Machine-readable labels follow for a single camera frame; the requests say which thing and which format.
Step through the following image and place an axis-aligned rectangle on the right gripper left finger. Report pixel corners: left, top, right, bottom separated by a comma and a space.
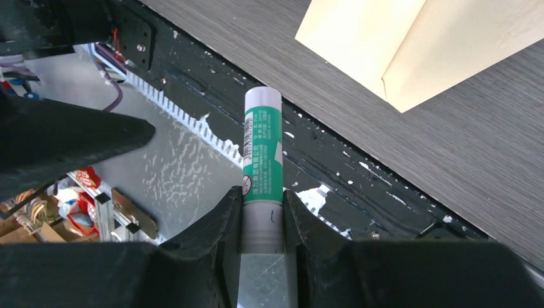
1, 186, 242, 307

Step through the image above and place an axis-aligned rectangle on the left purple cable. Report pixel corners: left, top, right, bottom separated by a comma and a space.
93, 42, 125, 113

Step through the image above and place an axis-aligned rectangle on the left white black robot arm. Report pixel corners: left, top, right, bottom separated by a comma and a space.
1, 1, 155, 200

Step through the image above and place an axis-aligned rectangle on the white slotted cable duct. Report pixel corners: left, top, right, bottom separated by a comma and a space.
89, 44, 352, 240

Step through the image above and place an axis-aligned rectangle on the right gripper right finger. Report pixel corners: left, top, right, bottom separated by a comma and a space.
283, 190, 543, 307

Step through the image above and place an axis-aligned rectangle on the green white glue stick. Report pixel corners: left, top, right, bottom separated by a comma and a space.
241, 86, 284, 255

